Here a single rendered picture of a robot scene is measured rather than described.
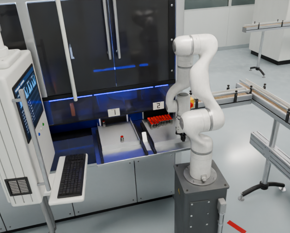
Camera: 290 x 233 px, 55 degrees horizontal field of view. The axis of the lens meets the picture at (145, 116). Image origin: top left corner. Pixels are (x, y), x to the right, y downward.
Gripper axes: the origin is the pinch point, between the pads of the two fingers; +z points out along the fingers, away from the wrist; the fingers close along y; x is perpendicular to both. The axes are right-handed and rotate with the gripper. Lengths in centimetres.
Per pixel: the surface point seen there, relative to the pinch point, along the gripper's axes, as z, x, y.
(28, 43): -66, -32, 88
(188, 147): 4.3, 5.8, -1.4
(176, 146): 4.2, 1.8, 5.6
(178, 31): -64, -32, -8
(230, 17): -2, -494, -315
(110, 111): -12, -33, 43
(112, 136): 3, -24, 45
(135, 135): 3.4, -20.2, 29.0
